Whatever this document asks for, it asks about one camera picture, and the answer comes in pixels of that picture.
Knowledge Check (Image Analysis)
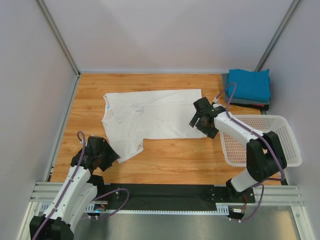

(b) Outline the white t-shirt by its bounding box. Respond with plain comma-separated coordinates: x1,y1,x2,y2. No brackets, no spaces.
101,89,205,163

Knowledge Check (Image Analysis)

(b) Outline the aluminium frame rail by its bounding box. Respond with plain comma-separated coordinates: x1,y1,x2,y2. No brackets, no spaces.
29,181,305,206

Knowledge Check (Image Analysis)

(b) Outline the left aluminium corner post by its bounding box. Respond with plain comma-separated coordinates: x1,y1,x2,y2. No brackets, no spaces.
35,0,81,77

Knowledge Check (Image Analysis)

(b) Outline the folded black red t-shirt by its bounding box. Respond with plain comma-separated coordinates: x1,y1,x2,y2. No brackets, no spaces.
231,103,269,111

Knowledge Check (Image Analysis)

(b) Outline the aluminium corner post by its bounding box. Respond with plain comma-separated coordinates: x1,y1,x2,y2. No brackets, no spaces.
254,0,303,72
35,0,81,77

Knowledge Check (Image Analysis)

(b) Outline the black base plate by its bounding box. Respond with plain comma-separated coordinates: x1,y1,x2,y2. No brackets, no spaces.
98,183,256,210

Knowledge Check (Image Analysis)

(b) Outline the right aluminium corner post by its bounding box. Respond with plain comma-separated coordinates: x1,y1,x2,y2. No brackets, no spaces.
254,0,303,72

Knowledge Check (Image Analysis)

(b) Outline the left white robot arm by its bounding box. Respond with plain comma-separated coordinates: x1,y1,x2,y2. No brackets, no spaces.
29,136,120,240

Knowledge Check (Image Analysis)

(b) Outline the white plastic basket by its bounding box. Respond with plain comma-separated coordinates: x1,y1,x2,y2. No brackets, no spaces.
219,115,302,167

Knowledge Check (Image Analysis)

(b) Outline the grey slotted cable duct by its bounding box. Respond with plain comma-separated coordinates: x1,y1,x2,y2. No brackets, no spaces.
84,203,246,216

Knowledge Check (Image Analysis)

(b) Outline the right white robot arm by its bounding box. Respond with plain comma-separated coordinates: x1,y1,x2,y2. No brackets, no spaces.
189,97,288,202

